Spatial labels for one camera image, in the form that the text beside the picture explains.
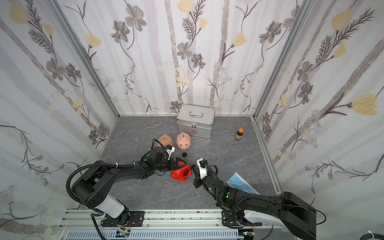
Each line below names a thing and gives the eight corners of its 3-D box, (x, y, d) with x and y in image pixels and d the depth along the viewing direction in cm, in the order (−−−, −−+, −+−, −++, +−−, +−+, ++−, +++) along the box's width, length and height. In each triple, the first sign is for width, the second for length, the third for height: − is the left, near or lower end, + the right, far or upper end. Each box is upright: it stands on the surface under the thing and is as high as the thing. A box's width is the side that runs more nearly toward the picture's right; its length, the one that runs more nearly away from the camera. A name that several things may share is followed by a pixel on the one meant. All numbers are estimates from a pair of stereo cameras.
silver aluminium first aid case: (175, 134, 112) (173, 119, 99) (182, 116, 124) (180, 101, 111) (210, 140, 108) (212, 125, 96) (213, 121, 120) (215, 106, 108)
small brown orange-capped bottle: (235, 140, 108) (238, 132, 100) (234, 136, 110) (238, 128, 103) (240, 140, 108) (244, 132, 100) (239, 136, 110) (243, 128, 103)
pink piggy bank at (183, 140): (177, 152, 101) (176, 144, 94) (178, 140, 107) (177, 132, 100) (191, 152, 101) (190, 144, 94) (191, 140, 107) (191, 132, 100)
